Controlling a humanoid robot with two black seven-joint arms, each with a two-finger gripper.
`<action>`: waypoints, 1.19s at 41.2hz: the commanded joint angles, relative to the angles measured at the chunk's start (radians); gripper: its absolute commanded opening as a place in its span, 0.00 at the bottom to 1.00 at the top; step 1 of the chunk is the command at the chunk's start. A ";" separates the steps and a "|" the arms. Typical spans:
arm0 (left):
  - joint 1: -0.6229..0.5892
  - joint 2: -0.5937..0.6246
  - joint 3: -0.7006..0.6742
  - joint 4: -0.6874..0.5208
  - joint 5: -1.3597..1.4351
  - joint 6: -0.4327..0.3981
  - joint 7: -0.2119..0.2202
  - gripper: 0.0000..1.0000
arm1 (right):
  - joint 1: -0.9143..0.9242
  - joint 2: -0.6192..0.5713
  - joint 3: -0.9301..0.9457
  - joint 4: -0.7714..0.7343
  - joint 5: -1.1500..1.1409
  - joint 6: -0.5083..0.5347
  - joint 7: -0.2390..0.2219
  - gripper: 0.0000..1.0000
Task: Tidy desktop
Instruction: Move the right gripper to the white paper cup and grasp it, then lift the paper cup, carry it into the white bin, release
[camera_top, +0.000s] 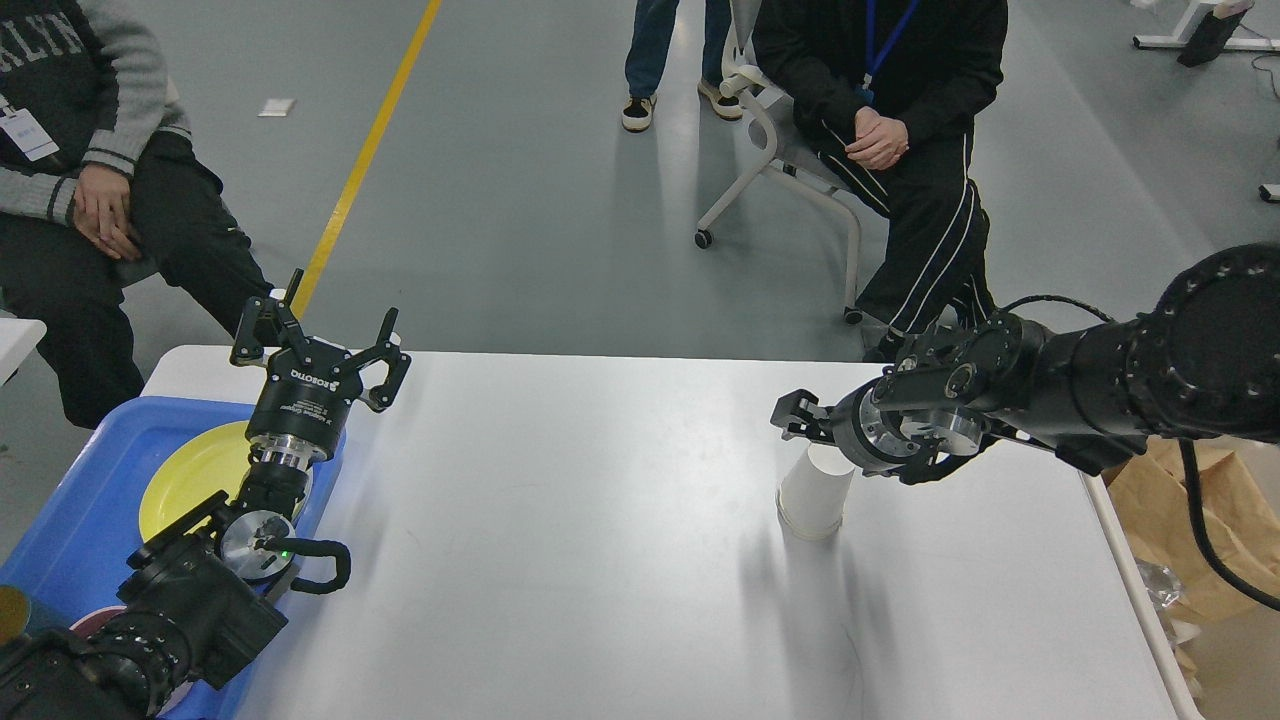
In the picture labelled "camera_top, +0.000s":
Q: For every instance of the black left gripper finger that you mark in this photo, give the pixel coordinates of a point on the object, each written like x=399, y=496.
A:
x=269, y=322
x=386, y=350

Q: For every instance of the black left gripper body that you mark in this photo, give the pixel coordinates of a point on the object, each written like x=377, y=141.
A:
x=305, y=399

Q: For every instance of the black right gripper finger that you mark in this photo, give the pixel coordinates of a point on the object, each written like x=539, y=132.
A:
x=819, y=436
x=800, y=412

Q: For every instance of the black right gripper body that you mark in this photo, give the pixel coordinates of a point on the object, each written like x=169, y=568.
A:
x=911, y=444

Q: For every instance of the white paper cup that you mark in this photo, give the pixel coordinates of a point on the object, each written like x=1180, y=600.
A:
x=811, y=498

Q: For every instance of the yellow plastic plate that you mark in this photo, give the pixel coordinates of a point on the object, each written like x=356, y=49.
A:
x=215, y=460

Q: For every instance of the brown paper bag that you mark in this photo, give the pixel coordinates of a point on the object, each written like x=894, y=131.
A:
x=1239, y=494

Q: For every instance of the dark teal mug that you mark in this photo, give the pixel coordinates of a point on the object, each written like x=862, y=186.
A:
x=15, y=612

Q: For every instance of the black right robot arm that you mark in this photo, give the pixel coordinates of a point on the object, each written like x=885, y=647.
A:
x=1201, y=365

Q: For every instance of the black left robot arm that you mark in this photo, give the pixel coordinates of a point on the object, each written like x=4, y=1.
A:
x=199, y=605

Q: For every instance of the person in black trousers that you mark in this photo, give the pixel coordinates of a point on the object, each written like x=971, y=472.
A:
x=99, y=171

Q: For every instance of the white paper scrap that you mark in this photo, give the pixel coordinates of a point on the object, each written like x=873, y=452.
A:
x=276, y=107

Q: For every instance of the white side table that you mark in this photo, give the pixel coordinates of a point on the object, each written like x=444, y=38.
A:
x=19, y=338

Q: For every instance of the person in striped black tracksuit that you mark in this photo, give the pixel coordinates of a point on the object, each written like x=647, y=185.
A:
x=886, y=94

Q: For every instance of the white office chair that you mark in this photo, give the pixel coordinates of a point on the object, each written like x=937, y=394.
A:
x=785, y=155

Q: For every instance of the beige plastic bin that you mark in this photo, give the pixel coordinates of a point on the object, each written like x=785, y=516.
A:
x=1237, y=661

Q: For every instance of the white desk leg base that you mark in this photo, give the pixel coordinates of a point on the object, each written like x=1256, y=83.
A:
x=1207, y=29

